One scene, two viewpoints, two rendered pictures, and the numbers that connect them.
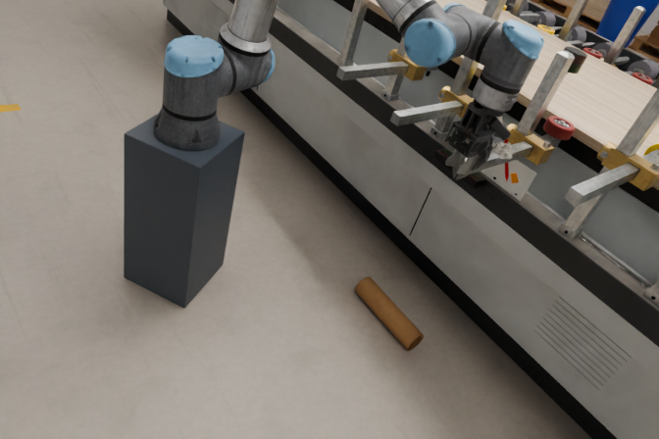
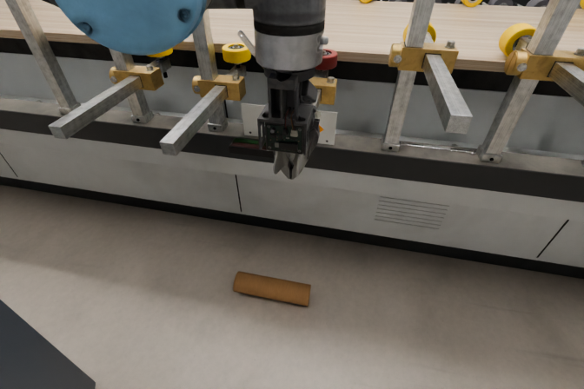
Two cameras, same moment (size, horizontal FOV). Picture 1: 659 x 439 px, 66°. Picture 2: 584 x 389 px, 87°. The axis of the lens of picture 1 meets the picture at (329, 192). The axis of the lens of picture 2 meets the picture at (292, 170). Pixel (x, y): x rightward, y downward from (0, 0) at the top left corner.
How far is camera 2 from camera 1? 0.77 m
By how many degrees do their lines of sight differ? 25
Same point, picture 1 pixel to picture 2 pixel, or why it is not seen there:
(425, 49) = (132, 3)
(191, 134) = not seen: outside the picture
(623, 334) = (469, 197)
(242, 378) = not seen: outside the picture
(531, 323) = (370, 216)
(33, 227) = not seen: outside the picture
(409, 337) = (303, 297)
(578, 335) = (408, 205)
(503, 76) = (301, 6)
